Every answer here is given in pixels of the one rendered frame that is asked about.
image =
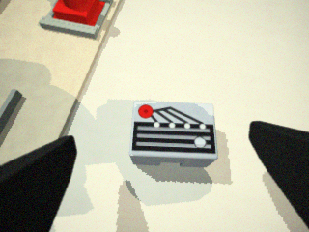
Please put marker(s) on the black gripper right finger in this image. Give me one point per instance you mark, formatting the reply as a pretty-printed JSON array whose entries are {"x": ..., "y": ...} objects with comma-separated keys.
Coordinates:
[{"x": 284, "y": 152}]

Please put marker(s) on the black and red joystick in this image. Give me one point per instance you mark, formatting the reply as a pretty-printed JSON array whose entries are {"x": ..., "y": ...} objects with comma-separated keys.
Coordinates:
[{"x": 84, "y": 12}]

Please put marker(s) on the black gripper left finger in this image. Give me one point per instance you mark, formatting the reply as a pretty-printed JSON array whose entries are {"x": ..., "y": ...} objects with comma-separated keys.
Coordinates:
[{"x": 33, "y": 186}]

